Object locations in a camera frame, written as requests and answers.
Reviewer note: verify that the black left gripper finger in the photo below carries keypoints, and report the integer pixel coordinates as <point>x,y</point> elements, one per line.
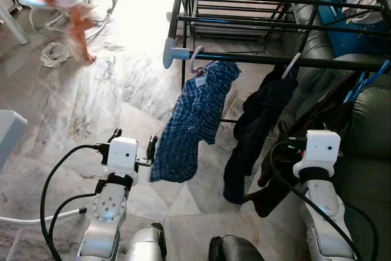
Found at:
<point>151,146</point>
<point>116,136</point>

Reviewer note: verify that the blue plastic hanger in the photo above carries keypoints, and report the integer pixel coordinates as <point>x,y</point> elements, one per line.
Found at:
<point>366,80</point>

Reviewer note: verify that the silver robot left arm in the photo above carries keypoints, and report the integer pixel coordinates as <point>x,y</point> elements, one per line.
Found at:
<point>109,206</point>

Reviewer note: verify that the pale grey plastic hanger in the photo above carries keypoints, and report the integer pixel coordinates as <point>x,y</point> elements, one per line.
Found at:
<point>193,62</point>
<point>292,65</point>

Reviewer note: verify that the dark navy garment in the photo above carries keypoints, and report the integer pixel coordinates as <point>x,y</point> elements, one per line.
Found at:
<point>256,126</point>

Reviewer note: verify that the blue plaid shirt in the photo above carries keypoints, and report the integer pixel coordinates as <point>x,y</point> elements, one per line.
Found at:
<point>195,120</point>

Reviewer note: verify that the green leather sofa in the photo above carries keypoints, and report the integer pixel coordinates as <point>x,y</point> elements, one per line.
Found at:
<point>372,132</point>

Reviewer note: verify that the robot left leg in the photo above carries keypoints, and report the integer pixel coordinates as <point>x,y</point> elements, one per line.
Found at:
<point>143,246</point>

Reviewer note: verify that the robot leg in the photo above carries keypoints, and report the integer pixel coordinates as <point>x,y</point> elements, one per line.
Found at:
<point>235,250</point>
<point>143,246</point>

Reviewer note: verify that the crumpled pale cloth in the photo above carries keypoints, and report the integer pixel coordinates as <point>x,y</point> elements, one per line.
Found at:
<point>55,54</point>

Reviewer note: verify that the blue plastic bag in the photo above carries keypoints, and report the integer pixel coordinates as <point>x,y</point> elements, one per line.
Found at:
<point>348,35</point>

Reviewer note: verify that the robot right leg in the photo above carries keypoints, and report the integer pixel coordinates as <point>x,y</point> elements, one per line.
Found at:
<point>235,250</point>

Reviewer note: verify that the white metal leg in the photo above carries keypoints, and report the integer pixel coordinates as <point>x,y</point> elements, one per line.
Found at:
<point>13,25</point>

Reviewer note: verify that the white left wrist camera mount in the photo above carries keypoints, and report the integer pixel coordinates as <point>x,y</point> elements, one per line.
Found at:
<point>122,154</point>

